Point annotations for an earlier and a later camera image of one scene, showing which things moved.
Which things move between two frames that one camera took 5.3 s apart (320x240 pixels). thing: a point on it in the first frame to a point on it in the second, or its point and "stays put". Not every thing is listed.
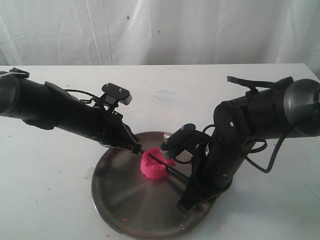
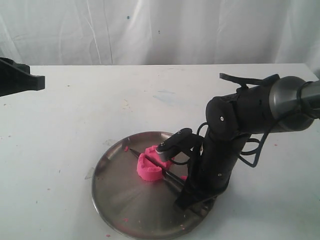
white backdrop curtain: (82, 32) stays put
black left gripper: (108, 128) to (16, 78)
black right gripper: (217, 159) stays put
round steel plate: (136, 205) stays put
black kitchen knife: (165, 164) to (167, 172)
